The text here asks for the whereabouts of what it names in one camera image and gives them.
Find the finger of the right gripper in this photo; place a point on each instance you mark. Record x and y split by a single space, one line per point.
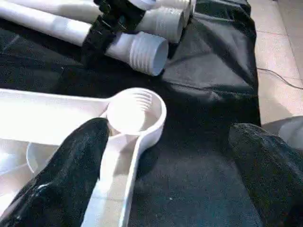
123 11
99 40

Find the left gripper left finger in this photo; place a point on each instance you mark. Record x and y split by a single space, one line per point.
59 184

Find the black plastic mat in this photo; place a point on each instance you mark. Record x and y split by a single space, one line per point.
201 71

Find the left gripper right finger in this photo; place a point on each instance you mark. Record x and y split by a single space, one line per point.
272 177

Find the white plastic table top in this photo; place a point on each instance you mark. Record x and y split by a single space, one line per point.
59 111

